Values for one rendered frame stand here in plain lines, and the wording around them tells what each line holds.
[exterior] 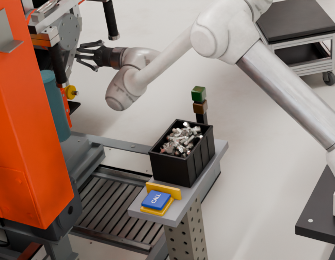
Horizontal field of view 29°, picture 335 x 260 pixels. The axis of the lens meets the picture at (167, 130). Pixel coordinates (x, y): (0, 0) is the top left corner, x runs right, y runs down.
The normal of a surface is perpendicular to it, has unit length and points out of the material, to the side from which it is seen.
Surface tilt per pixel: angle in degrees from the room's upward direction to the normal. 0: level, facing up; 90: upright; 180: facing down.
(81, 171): 90
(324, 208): 0
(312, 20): 0
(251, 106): 0
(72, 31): 90
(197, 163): 90
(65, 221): 90
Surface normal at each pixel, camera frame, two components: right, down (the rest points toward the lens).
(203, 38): -0.63, 0.47
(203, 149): 0.88, 0.17
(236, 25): 0.39, -0.27
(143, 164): -0.13, -0.82
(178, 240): -0.44, 0.55
